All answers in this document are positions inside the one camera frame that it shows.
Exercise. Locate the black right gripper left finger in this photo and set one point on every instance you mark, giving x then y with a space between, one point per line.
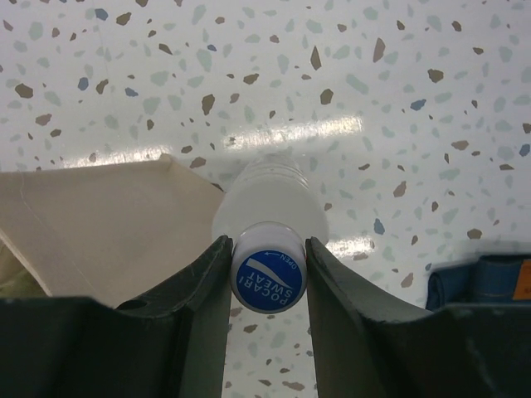
167 342

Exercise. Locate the beige canvas bag orange handles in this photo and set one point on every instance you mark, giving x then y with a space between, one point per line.
108 232

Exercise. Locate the clear water bottle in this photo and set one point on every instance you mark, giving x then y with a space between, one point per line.
269 212

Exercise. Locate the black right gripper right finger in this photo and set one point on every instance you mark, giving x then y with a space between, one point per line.
369 343

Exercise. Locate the dark blue denim cloth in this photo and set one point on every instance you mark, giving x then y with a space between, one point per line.
490 279

